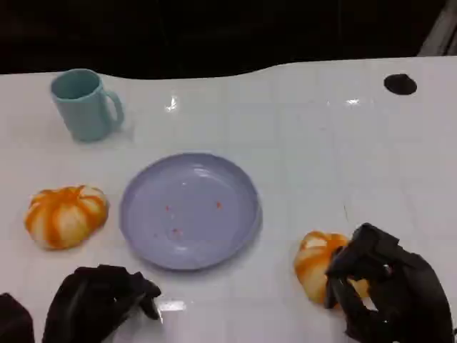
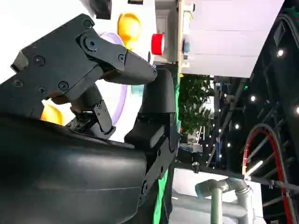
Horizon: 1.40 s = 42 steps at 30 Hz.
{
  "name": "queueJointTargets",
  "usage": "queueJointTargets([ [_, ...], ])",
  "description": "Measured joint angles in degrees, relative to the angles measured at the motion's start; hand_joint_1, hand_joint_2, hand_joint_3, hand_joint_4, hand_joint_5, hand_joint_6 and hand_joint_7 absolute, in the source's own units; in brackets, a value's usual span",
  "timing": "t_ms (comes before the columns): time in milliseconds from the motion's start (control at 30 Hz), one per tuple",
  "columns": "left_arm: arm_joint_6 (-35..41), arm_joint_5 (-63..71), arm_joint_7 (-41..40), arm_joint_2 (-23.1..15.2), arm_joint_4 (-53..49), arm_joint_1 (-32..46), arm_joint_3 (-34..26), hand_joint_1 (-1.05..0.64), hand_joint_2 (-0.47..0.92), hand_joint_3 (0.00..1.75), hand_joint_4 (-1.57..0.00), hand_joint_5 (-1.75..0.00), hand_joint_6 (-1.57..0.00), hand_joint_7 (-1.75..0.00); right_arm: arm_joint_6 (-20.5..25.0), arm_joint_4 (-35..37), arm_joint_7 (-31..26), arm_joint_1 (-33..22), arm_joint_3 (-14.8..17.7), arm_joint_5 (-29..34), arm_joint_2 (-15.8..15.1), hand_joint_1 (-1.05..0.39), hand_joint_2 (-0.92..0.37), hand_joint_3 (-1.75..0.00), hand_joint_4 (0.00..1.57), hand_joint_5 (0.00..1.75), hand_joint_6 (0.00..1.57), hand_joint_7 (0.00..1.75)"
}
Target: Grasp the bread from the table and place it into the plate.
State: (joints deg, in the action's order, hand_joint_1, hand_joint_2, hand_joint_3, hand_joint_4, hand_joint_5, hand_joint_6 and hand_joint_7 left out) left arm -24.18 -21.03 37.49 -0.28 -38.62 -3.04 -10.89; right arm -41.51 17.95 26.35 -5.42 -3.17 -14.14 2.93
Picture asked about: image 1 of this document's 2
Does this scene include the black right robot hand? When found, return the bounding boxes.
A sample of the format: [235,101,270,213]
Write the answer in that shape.
[324,223,455,343]

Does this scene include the lilac plate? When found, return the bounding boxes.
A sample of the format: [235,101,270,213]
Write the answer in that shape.
[119,152,263,272]

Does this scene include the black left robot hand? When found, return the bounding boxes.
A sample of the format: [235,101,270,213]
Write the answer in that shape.
[41,264,162,343]

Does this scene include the pale green mug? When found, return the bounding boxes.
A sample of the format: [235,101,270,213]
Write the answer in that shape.
[49,68,125,143]

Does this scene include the orange and white toy bread roll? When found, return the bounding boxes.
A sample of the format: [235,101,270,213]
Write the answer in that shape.
[24,184,109,250]
[293,230,371,305]

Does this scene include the black round table grommet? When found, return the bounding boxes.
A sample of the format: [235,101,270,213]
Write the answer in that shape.
[383,73,418,96]

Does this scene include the grey metal frame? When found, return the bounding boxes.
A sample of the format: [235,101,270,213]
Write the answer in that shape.
[416,0,457,57]

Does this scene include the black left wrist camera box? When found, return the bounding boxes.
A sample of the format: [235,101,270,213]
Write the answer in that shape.
[0,292,35,343]

